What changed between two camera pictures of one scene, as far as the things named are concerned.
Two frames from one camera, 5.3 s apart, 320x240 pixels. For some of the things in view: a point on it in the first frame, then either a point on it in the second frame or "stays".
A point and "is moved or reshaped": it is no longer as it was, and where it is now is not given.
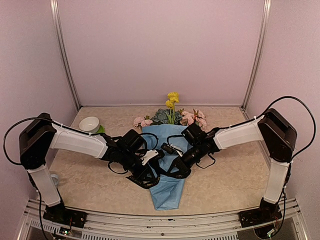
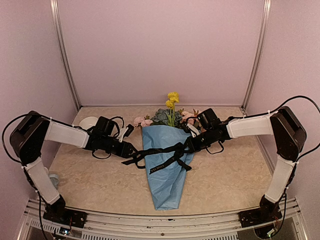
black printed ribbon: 148,184 is moved or reshaped
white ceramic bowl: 89,124 stays
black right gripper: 183,166 to 193,148
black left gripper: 141,175 to 124,151
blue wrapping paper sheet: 168,191 stays
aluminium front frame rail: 224,225 stays
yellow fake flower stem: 173,97 stays
